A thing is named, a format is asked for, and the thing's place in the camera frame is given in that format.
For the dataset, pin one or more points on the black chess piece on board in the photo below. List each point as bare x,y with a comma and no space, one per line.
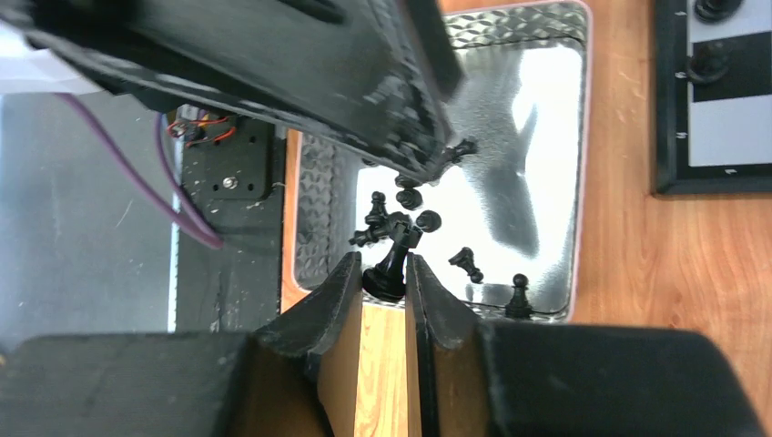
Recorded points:
715,11
709,63

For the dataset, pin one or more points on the black pawn in tray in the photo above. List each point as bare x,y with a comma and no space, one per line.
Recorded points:
519,307

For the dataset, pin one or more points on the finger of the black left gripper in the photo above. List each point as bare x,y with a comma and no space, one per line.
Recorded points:
371,76

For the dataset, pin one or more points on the black and white chessboard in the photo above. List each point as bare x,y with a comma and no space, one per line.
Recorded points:
716,138

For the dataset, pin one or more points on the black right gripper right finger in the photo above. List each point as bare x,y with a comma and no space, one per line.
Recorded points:
470,376

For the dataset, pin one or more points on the black chess piece in tray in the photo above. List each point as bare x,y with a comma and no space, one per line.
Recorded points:
464,259
377,221
408,196

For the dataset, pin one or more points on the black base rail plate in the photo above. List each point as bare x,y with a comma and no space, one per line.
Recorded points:
232,169

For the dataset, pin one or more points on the silver metal tray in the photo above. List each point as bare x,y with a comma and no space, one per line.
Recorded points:
516,202

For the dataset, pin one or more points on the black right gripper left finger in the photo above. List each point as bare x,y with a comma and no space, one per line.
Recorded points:
296,376

